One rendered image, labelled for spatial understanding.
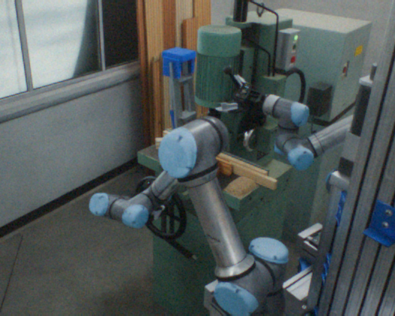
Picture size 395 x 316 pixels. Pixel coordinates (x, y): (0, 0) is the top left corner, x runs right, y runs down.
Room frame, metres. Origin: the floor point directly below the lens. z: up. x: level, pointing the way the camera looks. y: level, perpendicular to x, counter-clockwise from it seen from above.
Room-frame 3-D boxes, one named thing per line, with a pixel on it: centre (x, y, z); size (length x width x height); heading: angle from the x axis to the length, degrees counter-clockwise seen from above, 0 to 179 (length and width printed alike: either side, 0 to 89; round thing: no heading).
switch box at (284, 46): (1.96, -0.38, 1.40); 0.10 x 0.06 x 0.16; 141
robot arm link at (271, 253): (1.02, -0.22, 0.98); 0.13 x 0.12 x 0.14; 145
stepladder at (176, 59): (2.75, 0.10, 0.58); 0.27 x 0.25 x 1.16; 57
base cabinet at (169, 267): (1.90, -0.14, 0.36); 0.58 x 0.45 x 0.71; 141
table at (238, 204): (1.73, 0.01, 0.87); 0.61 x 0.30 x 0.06; 51
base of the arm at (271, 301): (1.03, -0.23, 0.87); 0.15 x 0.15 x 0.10
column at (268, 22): (2.03, -0.25, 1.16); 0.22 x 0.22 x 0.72; 51
